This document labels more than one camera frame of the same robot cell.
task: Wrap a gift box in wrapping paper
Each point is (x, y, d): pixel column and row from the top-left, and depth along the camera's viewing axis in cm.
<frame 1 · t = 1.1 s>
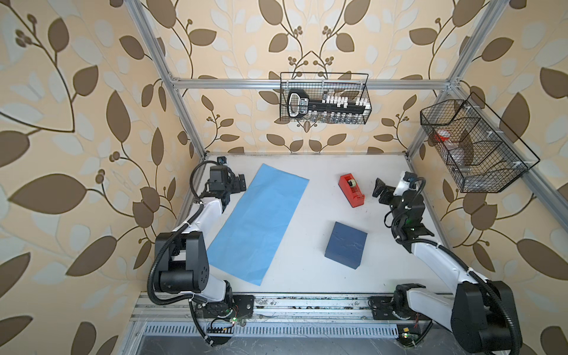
left hand: (226, 176, 90), fingers open
right hand: (389, 182, 84), fingers open
light blue wrapping paper: (246, 243, 92), on the table
dark blue gift box: (345, 245, 82), point 9 cm above the table
red tape dispenser: (351, 190, 101), point 7 cm above the table

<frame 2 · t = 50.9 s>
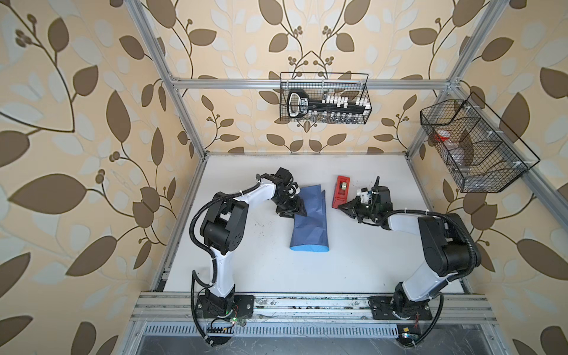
left hand: (299, 212, 91), fingers open
right hand: (338, 206, 93), fingers closed
light blue wrapping paper: (310, 230, 87), point 8 cm above the table
red tape dispenser: (341, 191, 101), point 6 cm above the table
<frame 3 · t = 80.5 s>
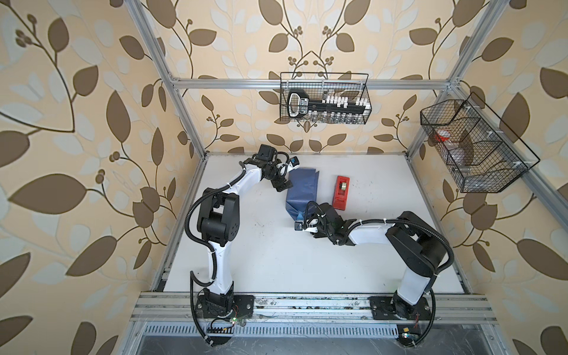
left hand: (283, 172, 97), fingers open
right hand: (312, 216, 95), fingers open
light blue wrapping paper: (302, 186, 98), point 10 cm above the table
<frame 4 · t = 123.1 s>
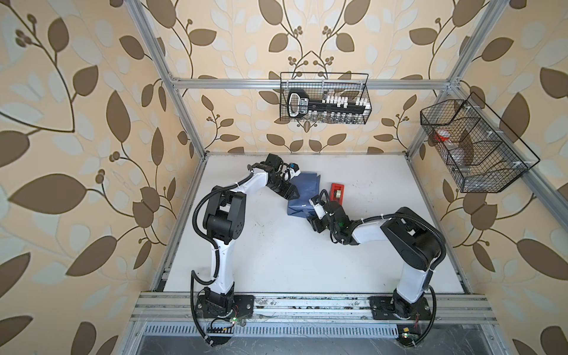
left hand: (290, 190, 97), fingers open
right hand: (313, 214, 97), fingers open
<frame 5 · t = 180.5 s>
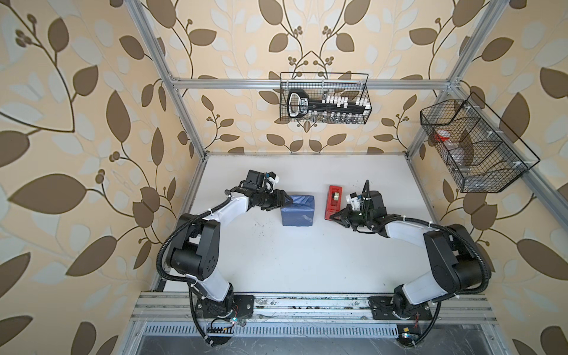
left hand: (283, 199, 89), fingers open
right hand: (329, 217, 89), fingers closed
light blue wrapping paper: (300, 212, 88), point 12 cm above the table
